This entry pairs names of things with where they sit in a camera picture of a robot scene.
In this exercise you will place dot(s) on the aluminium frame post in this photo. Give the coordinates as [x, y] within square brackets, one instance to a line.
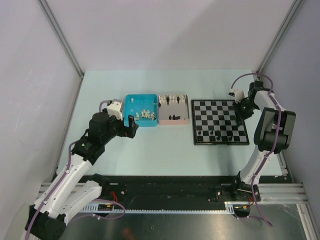
[52, 20]
[280, 34]

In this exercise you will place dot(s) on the aluminium frame post left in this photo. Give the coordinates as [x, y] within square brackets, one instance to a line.
[52, 20]

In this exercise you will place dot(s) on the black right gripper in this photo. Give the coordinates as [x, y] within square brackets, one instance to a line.
[241, 116]

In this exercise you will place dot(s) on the aluminium frame post right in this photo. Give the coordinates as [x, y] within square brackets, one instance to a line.
[280, 34]

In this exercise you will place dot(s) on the pink plastic tray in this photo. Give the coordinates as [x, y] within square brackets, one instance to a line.
[182, 103]

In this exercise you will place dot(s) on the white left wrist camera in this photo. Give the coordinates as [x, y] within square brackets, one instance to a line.
[115, 108]

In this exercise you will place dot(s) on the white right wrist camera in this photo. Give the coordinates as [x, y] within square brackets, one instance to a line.
[238, 94]

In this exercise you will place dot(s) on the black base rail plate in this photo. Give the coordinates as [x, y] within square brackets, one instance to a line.
[177, 193]

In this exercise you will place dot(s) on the black silver chessboard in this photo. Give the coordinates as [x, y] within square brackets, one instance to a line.
[217, 115]

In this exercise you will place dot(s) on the white chess pieces cluster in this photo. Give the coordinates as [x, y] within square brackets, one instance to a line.
[145, 115]

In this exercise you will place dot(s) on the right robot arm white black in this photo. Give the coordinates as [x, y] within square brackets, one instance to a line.
[273, 132]

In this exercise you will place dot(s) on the blue plastic tray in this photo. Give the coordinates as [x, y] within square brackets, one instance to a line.
[141, 101]

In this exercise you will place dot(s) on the black chess pieces cluster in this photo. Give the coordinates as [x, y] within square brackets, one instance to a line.
[172, 109]

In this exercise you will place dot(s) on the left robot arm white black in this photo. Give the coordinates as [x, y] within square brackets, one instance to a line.
[50, 214]

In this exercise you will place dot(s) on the grey cable duct strip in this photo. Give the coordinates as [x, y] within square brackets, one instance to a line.
[92, 208]

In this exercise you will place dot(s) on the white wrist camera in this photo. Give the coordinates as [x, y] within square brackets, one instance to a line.
[238, 94]
[115, 108]

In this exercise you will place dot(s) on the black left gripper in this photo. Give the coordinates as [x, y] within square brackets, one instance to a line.
[128, 131]

